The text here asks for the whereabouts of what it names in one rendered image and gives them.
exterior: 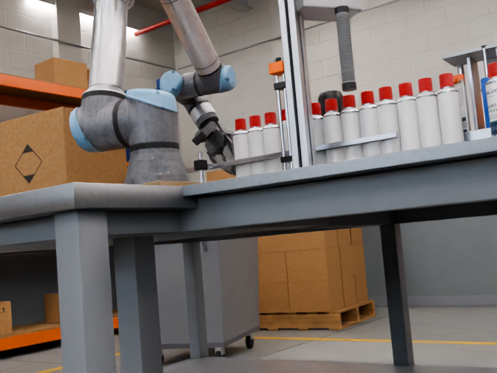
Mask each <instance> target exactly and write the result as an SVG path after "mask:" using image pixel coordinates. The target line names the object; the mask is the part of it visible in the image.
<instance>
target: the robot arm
mask: <svg viewBox="0 0 497 373"><path fill-rule="evenodd" d="M89 1H90V2H91V4H93V5H94V12H93V23H92V45H91V56H90V68H89V89H88V90H87V91H85V92H84V93H83V94H82V96H81V106H80V107H76V108H75V109H74V110H73V111H72V112H71V113H70V130H71V133H72V136H73V138H74V139H75V142H76V143H77V144H78V146H79V147H80V148H82V149H83V150H85V151H87V152H106V151H110V150H115V149H125V148H129V150H130V159H129V165H128V169H127V174H126V178H125V179H124V184H145V183H149V182H154V181H185V182H189V175H188V174H187V171H186V168H185V166H184V163H183V160H182V158H181V156H180V146H179V134H178V111H177V105H176V101H177V102H178V103H180V104H182V105H183V106H184V107H185V108H186V110H187V112H188V114H189V115H190V117H191V118H192V120H193V123H194V124H195V125H196V126H197V128H198V129H199V131H197V132H196V133H195V136H194V138H193V139H192V142H193V143H194V144H195V145H196V146H197V145H199V144H200V143H203V142H205V147H206V149H207V151H208V152H207V154H208V156H209V158H210V160H211V162H212V163H213V164H216V163H221V162H225V161H227V160H226V158H228V161H233V160H234V142H233V134H234V131H233V130H227V129H226V128H225V126H224V124H223V122H222V121H221V120H220V119H219V118H218V117H217V113H216V112H215V111H214V108H213V107H212V105H211V104H210V102H209V100H208V99H207V97H206V95H211V94H216V93H224V92H228V91H230V90H233V89H234V88H235V84H236V75H235V72H234V70H233V68H232V67H231V66H229V65H223V66H222V64H221V63H220V60H219V58H218V57H217V54H216V52H215V50H214V48H213V46H212V43H211V41H210V39H209V37H208V35H207V33H206V31H205V29H204V26H203V24H202V22H201V20H200V18H199V16H198V14H197V11H196V9H195V7H194V5H193V3H192V1H191V0H159V1H160V2H161V4H162V6H163V8H164V10H165V11H166V14H167V16H168V17H169V20H170V21H171V23H172V26H173V27H174V29H175V32H176V33H177V35H178V37H179V39H180V41H181V43H182V45H183V47H184V49H185V51H186V53H187V55H188V57H189V59H190V60H191V62H192V64H193V66H194V68H195V70H196V71H195V72H191V73H184V74H180V73H178V72H175V71H168V72H166V73H164V74H163V75H162V77H161V79H160V90H154V89H132V90H128V91H127V92H126V94H125V93H124V73H125V59H126V31H127V16H128V9H130V8H131V7H132V6H133V5H134V1H135V0H89Z"/></svg>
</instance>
